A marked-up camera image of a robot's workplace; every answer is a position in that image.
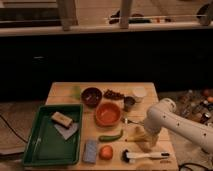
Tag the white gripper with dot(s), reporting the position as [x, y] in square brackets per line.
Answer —
[149, 142]

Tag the white cup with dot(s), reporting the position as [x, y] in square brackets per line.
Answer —
[139, 93]

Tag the grey blue sponge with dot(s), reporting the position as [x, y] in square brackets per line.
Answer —
[90, 151]

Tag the orange fruit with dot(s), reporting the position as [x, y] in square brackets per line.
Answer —
[106, 152]

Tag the white handled dish brush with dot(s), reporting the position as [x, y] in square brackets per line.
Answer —
[131, 157]

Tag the small metal cup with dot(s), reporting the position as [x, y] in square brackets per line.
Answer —
[129, 102]

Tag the dark purple bowl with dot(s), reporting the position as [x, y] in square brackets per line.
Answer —
[91, 97]

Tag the grey cloth in tray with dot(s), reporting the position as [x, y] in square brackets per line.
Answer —
[66, 133]

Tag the green cucumber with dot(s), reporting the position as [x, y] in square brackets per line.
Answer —
[110, 138]

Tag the pale green vegetable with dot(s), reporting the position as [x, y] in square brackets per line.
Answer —
[76, 92]

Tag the orange bowl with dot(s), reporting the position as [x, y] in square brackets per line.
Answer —
[107, 114]

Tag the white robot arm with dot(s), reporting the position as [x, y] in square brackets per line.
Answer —
[162, 114]

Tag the wooden block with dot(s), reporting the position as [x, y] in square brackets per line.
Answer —
[62, 119]

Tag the bunch of dark grapes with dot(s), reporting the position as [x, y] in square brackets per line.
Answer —
[110, 94]

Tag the green plastic tray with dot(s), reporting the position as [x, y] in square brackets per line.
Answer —
[46, 146]

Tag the metal spoon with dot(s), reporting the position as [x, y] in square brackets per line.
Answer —
[127, 121]

